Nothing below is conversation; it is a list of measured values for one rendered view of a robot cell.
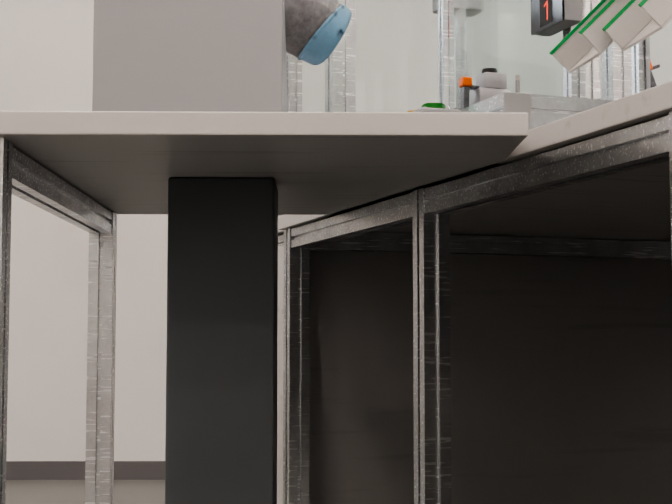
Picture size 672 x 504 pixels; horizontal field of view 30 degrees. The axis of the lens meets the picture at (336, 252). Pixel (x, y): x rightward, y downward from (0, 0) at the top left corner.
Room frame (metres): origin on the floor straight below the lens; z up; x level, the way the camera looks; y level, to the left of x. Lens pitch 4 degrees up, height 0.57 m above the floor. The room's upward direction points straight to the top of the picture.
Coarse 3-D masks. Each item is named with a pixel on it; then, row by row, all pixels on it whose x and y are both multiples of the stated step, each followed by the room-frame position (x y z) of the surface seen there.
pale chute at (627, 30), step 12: (636, 0) 1.73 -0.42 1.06; (648, 0) 1.60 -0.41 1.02; (660, 0) 1.60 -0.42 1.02; (624, 12) 1.72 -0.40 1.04; (636, 12) 1.73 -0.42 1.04; (648, 12) 1.60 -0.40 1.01; (660, 12) 1.60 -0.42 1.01; (612, 24) 1.72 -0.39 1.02; (624, 24) 1.72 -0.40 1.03; (636, 24) 1.73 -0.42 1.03; (648, 24) 1.72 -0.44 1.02; (660, 24) 1.60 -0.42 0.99; (612, 36) 1.72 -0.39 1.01; (624, 36) 1.72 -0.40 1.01; (636, 36) 1.72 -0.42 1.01; (648, 36) 1.64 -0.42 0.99; (624, 48) 1.72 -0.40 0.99
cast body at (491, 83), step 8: (488, 72) 2.29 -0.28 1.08; (496, 72) 2.31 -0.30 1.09; (480, 80) 2.31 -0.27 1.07; (488, 80) 2.29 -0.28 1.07; (496, 80) 2.30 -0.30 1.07; (504, 80) 2.30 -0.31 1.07; (480, 88) 2.29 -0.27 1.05; (488, 88) 2.29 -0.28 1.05; (496, 88) 2.30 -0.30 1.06; (504, 88) 2.30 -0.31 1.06; (472, 96) 2.31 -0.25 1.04; (480, 96) 2.29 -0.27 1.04; (488, 96) 2.29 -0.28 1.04; (472, 104) 2.31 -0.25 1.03
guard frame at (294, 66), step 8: (288, 56) 2.79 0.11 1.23; (288, 64) 2.79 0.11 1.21; (296, 64) 2.80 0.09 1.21; (288, 72) 2.79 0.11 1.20; (296, 72) 2.80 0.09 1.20; (288, 80) 2.79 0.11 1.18; (296, 80) 2.80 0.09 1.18; (288, 88) 2.79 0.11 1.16; (296, 88) 2.80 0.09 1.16; (288, 96) 2.79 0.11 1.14; (296, 96) 2.80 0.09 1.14; (288, 104) 2.79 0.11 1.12; (296, 104) 2.80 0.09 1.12
